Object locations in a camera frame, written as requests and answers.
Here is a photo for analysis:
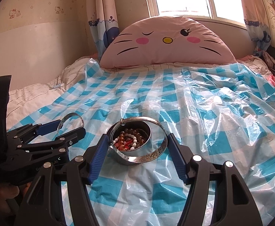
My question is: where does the wide engraved silver bangle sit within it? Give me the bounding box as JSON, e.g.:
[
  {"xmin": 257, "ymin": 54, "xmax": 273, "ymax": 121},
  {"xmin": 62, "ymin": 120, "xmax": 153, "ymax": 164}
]
[{"xmin": 107, "ymin": 117, "xmax": 168, "ymax": 166}]

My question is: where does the window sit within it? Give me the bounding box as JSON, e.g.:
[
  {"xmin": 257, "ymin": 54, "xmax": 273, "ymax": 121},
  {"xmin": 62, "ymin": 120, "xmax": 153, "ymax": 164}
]
[{"xmin": 147, "ymin": 0, "xmax": 245, "ymax": 27}]

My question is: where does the left hand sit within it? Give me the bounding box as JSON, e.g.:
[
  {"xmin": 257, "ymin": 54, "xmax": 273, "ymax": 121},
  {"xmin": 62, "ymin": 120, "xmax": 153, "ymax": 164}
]
[{"xmin": 0, "ymin": 183, "xmax": 20, "ymax": 216}]

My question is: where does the white quilted blanket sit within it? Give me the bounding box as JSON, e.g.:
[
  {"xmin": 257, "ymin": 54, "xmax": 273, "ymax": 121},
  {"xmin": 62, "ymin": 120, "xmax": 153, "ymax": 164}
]
[{"xmin": 6, "ymin": 57, "xmax": 96, "ymax": 130}]

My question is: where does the blue checkered plastic sheet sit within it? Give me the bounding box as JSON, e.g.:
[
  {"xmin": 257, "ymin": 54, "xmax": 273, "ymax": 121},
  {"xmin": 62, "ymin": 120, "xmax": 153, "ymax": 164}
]
[{"xmin": 11, "ymin": 62, "xmax": 275, "ymax": 225}]

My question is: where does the pink cat face pillow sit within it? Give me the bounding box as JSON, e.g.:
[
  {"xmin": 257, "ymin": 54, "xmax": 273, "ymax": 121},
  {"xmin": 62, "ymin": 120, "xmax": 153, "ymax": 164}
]
[{"xmin": 100, "ymin": 16, "xmax": 236, "ymax": 69}]

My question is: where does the left cartoon curtain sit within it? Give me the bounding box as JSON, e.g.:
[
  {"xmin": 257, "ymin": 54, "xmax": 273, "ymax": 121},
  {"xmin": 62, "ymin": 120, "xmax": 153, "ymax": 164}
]
[{"xmin": 86, "ymin": 0, "xmax": 120, "ymax": 58}]

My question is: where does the red bead jewelry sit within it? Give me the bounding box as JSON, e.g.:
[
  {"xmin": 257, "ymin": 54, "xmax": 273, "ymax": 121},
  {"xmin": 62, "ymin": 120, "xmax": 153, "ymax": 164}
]
[{"xmin": 114, "ymin": 137, "xmax": 138, "ymax": 152}]

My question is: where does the right pink cartoon curtain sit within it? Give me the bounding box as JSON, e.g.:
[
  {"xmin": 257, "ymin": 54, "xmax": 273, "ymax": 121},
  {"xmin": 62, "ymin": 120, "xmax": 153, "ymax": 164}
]
[{"xmin": 241, "ymin": 0, "xmax": 272, "ymax": 57}]

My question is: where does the pile of clothes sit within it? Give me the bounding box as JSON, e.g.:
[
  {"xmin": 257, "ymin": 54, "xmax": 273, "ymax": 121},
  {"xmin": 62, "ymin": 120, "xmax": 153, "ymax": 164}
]
[{"xmin": 237, "ymin": 46, "xmax": 275, "ymax": 87}]

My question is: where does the round metal tin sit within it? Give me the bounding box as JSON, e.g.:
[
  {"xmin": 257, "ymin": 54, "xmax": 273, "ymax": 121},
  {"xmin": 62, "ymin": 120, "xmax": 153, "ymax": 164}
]
[{"xmin": 107, "ymin": 120, "xmax": 152, "ymax": 156}]

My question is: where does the brown bead bracelet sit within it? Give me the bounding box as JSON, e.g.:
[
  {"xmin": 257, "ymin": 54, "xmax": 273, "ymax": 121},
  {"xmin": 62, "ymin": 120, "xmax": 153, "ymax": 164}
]
[{"xmin": 117, "ymin": 128, "xmax": 150, "ymax": 151}]

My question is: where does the thin silver bangle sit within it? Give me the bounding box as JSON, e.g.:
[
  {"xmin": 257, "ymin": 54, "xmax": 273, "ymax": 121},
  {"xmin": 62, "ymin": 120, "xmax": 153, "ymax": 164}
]
[{"xmin": 56, "ymin": 112, "xmax": 85, "ymax": 136}]

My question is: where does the white bead bracelet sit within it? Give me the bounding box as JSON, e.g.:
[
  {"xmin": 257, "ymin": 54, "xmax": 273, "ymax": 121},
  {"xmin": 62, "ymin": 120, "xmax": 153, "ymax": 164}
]
[{"xmin": 112, "ymin": 133, "xmax": 144, "ymax": 151}]

